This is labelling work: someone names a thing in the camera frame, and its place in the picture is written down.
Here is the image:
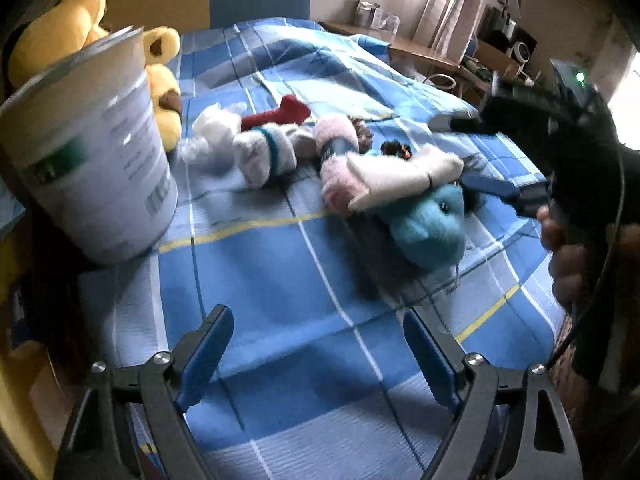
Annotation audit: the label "person's right hand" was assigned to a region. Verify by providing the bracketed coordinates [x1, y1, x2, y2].
[537, 205, 640, 311]

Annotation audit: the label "white tin can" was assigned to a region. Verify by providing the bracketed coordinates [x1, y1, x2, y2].
[0, 26, 180, 266]

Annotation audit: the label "beige curtain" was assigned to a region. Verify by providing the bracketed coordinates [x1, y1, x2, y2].
[415, 0, 481, 56]

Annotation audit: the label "yellow plush bear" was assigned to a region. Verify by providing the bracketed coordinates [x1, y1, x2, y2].
[7, 0, 183, 153]

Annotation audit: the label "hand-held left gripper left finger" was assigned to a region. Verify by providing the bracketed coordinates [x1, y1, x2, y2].
[55, 304, 235, 480]

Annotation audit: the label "red patterned cloth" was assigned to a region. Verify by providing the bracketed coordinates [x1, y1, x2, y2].
[547, 340, 640, 480]

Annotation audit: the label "wooden desk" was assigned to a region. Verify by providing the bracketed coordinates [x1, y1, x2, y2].
[320, 20, 496, 106]

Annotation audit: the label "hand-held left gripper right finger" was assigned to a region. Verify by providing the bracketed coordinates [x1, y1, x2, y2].
[402, 310, 586, 480]

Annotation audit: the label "red sock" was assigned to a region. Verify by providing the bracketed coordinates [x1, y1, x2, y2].
[241, 94, 312, 132]

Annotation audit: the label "plain white sock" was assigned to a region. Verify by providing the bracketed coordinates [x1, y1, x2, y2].
[346, 144, 465, 212]

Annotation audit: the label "pink fluffy sock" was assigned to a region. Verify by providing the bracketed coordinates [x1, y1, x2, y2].
[312, 115, 371, 213]

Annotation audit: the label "brown satin scrunchie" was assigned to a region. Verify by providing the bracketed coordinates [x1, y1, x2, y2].
[350, 117, 375, 153]

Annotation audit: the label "blue plaid blanket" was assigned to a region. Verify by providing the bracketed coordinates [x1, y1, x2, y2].
[75, 19, 566, 480]

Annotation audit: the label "clear plastic bag of cotton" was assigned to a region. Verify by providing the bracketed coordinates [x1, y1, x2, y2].
[181, 102, 248, 167]

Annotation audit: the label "white sock with teal stripe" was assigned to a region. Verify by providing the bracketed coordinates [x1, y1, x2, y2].
[232, 125, 316, 190]

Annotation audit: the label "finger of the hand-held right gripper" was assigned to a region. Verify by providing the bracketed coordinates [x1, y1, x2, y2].
[430, 112, 506, 137]
[460, 172, 551, 218]

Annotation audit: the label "blue plush toy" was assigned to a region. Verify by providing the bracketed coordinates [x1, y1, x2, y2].
[375, 184, 468, 267]

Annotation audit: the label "clear plastic boxes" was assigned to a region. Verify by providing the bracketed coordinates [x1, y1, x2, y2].
[356, 0, 401, 31]

